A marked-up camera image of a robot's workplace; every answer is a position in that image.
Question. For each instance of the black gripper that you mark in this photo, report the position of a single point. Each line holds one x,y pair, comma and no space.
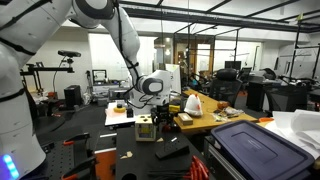
162,112

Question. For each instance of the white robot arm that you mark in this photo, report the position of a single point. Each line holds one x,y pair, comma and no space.
20,50

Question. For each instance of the white dome shaped object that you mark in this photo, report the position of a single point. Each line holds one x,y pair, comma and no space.
193,105

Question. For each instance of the brown round object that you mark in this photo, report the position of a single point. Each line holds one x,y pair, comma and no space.
222,105

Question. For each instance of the beige cardboard scrap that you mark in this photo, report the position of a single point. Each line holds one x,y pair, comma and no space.
160,140

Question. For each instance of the wooden shape sorter box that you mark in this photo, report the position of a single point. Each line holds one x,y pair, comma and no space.
145,128

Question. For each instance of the small rectangular box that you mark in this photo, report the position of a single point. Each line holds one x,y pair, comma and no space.
185,119

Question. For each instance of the black wedge hex key stand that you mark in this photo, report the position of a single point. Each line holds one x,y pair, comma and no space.
171,148

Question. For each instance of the black joystick device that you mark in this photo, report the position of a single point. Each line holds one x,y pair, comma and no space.
130,112

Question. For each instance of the wooden desk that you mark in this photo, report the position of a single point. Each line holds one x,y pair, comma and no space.
206,120

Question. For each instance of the yellow tape roll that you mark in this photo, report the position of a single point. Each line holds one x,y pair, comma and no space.
119,109

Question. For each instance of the white flat board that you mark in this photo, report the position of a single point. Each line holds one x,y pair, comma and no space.
115,118

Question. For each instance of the large white monitor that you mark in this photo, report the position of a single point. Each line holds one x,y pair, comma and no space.
176,78

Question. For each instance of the grey equipment unit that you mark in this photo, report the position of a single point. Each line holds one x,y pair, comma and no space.
118,94

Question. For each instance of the grey metal rack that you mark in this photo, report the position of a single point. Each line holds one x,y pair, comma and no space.
216,156

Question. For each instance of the clear plastic bag clutter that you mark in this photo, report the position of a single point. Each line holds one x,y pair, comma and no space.
230,114

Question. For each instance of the black office chair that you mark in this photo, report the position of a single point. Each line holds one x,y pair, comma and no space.
225,86
286,98

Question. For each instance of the black 3D printer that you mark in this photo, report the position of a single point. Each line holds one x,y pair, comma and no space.
99,76

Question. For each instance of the black monitor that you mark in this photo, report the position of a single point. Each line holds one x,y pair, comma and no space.
232,65

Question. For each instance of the black speaker box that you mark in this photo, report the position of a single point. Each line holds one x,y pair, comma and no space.
72,96

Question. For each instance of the dark blue bin lid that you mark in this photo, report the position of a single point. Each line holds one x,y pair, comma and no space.
260,150

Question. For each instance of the black cabinet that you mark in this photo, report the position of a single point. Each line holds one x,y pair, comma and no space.
258,95

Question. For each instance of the black optical breadboard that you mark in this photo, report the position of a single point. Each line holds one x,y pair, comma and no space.
56,160

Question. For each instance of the white paper sheets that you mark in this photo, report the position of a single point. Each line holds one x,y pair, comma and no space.
296,130

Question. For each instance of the black metal cage frame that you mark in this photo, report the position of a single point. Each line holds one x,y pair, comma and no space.
213,20

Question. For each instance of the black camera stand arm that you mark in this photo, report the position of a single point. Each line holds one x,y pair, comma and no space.
46,70

